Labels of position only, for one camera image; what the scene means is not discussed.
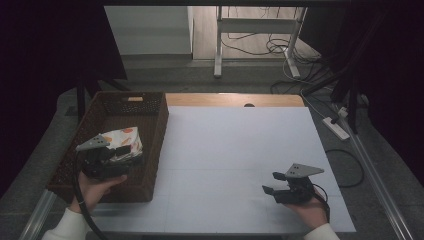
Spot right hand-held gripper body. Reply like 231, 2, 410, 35
274, 162, 325, 205

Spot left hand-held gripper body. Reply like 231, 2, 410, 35
75, 134, 130, 181

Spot white pants with coloured dots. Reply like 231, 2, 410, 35
99, 126, 144, 164

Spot brown wicker basket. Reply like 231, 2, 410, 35
46, 90, 170, 204

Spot person's right hand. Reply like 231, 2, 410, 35
284, 193, 329, 230

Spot person's left hand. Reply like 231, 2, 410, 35
69, 173, 128, 213

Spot black stand legs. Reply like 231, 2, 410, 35
74, 76, 131, 121

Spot white table mat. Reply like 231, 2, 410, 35
75, 105, 357, 234

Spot white power strip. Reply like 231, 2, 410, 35
321, 116, 351, 142

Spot black stand with long pole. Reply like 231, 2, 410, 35
301, 9, 368, 134

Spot white cabinet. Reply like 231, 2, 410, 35
104, 5, 194, 56

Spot dark curtain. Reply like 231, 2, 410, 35
299, 0, 424, 188
0, 0, 128, 198

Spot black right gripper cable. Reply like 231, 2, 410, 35
313, 183, 331, 224

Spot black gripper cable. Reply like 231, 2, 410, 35
71, 151, 109, 240
313, 183, 331, 224

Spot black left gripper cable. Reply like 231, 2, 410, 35
71, 151, 109, 240

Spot black looped floor cable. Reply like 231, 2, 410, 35
324, 148, 365, 188

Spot silver metal rail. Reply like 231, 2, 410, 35
333, 103, 414, 240
18, 189, 58, 240

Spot white floor cable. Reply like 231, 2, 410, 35
282, 56, 329, 119

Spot tangle of black floor cables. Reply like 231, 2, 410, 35
221, 6, 331, 94

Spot white metal desk frame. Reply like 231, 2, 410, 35
213, 5, 308, 79

